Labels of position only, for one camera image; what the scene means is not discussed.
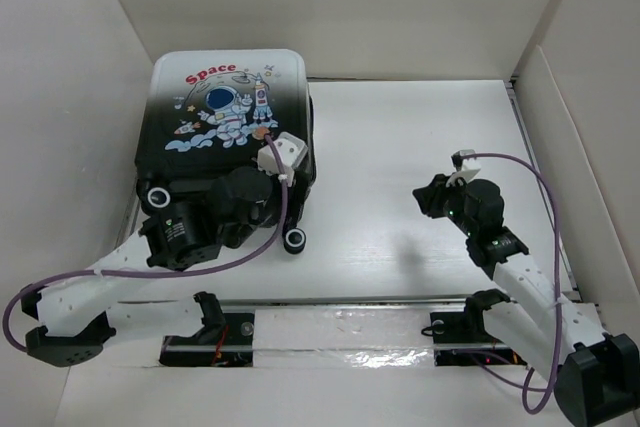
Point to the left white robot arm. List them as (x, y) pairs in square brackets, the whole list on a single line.
[(237, 219)]

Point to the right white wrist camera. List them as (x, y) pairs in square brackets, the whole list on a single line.
[(466, 167)]

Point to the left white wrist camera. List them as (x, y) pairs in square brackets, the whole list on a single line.
[(283, 156)]

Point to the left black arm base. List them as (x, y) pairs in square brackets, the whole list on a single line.
[(224, 339)]

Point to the silver metal rail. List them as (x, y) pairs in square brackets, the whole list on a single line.
[(377, 348)]

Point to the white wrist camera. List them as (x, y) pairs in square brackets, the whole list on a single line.
[(283, 156), (466, 167)]

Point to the black space-print kids suitcase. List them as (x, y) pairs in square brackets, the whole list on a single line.
[(209, 112)]

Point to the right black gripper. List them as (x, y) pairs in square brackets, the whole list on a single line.
[(428, 197)]

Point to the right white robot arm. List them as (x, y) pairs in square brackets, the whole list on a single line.
[(594, 375)]

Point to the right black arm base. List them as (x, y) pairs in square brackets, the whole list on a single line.
[(460, 338)]

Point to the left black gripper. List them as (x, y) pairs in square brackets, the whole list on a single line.
[(295, 193)]

